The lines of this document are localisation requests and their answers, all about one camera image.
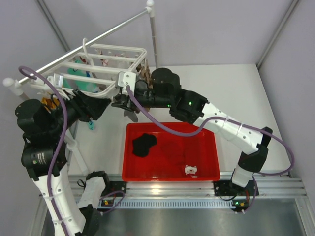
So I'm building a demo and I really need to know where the black sock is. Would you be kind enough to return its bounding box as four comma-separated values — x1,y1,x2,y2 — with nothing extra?
132,133,157,158

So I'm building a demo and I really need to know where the red plastic bin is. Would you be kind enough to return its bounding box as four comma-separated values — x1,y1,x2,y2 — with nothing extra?
122,122,221,182

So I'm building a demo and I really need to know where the white plastic sock hanger frame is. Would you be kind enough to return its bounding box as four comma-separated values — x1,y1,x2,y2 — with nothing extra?
40,38,147,98

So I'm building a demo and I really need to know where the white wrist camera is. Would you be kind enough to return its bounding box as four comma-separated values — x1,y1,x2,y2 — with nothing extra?
47,73,64,89
116,71,137,89

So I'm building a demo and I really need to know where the metal and white drying rack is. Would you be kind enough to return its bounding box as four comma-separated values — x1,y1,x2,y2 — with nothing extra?
2,0,156,174

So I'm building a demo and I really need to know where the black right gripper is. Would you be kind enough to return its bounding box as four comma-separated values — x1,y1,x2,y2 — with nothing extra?
112,88,172,115

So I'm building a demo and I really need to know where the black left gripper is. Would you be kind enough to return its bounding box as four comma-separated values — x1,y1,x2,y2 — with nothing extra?
46,87,111,134

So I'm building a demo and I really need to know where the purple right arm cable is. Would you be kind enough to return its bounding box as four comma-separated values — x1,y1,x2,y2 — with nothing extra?
126,85,295,214

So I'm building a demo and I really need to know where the aluminium rail base frame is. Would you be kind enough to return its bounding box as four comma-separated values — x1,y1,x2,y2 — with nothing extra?
39,172,308,209

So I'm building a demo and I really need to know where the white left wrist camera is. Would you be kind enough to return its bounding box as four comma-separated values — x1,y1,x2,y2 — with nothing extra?
47,73,64,89

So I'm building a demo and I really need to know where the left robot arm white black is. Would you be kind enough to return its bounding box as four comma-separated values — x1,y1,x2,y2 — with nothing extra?
15,89,111,236

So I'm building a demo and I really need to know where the teal patterned sock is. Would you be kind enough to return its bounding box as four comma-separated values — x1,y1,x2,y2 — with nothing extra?
67,68,98,93
87,120,95,130

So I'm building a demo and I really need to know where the grey sock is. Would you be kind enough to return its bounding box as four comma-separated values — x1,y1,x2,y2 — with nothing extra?
124,109,138,123

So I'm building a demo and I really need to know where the white sock with red trim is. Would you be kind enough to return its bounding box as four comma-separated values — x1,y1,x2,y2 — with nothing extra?
95,49,129,69

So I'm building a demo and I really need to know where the brown argyle sock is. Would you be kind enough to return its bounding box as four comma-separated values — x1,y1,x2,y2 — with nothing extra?
136,59,153,89

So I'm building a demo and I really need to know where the mustard yellow sock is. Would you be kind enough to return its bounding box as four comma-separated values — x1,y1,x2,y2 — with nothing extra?
41,97,60,112

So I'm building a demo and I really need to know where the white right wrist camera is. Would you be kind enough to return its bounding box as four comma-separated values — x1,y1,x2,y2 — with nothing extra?
116,71,137,89

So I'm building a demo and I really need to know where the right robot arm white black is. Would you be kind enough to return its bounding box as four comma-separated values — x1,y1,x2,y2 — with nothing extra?
112,68,273,195

